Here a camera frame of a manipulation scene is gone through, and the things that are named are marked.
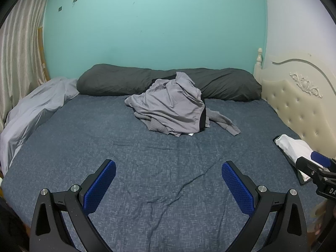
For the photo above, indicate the wooden wall trim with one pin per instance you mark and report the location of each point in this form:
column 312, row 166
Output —
column 43, row 57

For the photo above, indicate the striped beige curtain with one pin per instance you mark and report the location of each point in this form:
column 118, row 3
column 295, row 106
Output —
column 21, row 57

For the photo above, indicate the light grey blanket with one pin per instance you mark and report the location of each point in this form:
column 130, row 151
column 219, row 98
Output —
column 34, row 105

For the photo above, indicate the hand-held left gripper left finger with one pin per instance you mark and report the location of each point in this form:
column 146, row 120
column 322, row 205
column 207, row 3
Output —
column 101, row 186

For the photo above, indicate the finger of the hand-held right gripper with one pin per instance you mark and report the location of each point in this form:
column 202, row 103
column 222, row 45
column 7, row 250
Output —
column 319, row 158
column 307, row 165

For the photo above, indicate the light grey jacket black trim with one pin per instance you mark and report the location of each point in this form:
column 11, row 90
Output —
column 170, row 102

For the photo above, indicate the dark grey long pillow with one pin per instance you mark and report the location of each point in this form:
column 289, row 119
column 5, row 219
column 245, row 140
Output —
column 110, row 81

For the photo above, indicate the bed with blue-grey sheet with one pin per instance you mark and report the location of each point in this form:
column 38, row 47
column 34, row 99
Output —
column 157, row 162

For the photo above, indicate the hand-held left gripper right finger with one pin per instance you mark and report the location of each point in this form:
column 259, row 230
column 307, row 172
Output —
column 237, row 189

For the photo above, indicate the cream tufted headboard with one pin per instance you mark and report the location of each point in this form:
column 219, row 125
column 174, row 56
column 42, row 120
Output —
column 294, row 102

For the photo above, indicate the white folded garment black trim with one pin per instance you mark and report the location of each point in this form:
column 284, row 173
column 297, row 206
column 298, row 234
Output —
column 291, row 147

